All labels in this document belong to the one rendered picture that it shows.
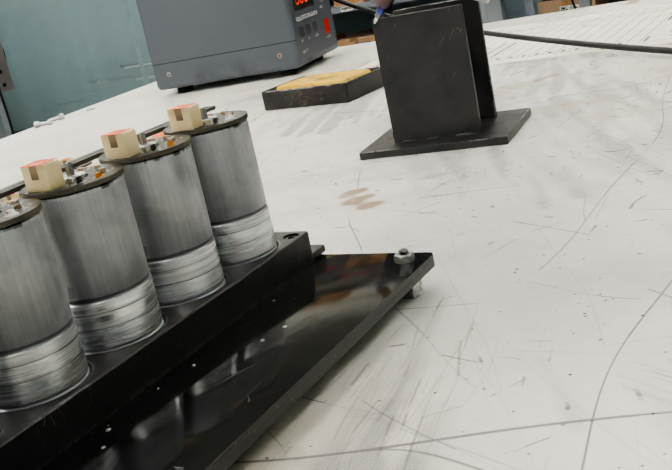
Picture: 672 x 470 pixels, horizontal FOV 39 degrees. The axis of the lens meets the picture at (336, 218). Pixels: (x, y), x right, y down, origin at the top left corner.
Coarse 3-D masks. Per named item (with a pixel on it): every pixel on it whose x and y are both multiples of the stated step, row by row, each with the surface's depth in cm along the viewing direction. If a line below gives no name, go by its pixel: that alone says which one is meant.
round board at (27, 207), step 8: (16, 200) 21; (24, 200) 22; (32, 200) 21; (0, 208) 21; (8, 208) 21; (16, 208) 21; (24, 208) 21; (32, 208) 21; (40, 208) 21; (0, 216) 20; (16, 216) 20; (24, 216) 20; (0, 224) 20; (8, 224) 20
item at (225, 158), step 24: (192, 144) 27; (216, 144) 27; (240, 144) 27; (216, 168) 27; (240, 168) 27; (216, 192) 27; (240, 192) 27; (216, 216) 27; (240, 216) 27; (264, 216) 28; (216, 240) 28; (240, 240) 28; (264, 240) 28; (240, 264) 28
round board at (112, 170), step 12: (84, 168) 24; (96, 168) 24; (108, 168) 23; (120, 168) 23; (72, 180) 22; (84, 180) 23; (96, 180) 22; (108, 180) 22; (24, 192) 23; (36, 192) 22; (48, 192) 22; (60, 192) 22; (72, 192) 22
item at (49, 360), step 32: (32, 224) 21; (0, 256) 20; (32, 256) 20; (0, 288) 20; (32, 288) 20; (64, 288) 22; (0, 320) 20; (32, 320) 21; (64, 320) 21; (0, 352) 20; (32, 352) 21; (64, 352) 21; (0, 384) 21; (32, 384) 21; (64, 384) 21
